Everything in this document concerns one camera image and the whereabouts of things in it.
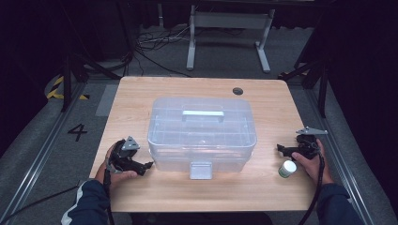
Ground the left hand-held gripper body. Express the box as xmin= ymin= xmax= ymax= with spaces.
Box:
xmin=109 ymin=135 xmax=141 ymax=173

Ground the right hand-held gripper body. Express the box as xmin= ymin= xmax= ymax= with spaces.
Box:
xmin=295 ymin=126 xmax=329 ymax=160

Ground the white medicine bottle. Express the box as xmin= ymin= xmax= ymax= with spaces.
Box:
xmin=278 ymin=159 xmax=298 ymax=179

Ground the clear plastic storage box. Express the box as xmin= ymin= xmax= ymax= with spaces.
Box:
xmin=147 ymin=97 xmax=258 ymax=181

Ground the person's right hand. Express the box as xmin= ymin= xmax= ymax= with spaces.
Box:
xmin=290 ymin=139 xmax=334 ymax=186

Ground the person's left hand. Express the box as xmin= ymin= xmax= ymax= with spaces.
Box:
xmin=94 ymin=145 xmax=139 ymax=190

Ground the black metal stand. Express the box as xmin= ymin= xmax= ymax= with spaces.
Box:
xmin=60 ymin=0 xmax=123 ymax=113
xmin=278 ymin=52 xmax=329 ymax=119

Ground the aluminium floor rail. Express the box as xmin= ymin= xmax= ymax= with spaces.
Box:
xmin=304 ymin=88 xmax=376 ymax=225
xmin=0 ymin=82 xmax=87 ymax=225

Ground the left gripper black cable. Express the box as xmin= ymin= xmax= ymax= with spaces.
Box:
xmin=103 ymin=162 xmax=115 ymax=225

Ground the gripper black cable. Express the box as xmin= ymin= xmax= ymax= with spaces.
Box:
xmin=103 ymin=162 xmax=115 ymax=225
xmin=298 ymin=152 xmax=327 ymax=225

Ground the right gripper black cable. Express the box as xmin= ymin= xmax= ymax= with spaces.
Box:
xmin=298 ymin=152 xmax=327 ymax=225

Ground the black floor cable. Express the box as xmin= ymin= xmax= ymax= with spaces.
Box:
xmin=0 ymin=186 xmax=81 ymax=224

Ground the bundle of floor cables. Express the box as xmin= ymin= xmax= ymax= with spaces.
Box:
xmin=125 ymin=24 xmax=192 ymax=79

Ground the grey metal desk frame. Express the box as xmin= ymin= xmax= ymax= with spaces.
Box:
xmin=186 ymin=4 xmax=276 ymax=74

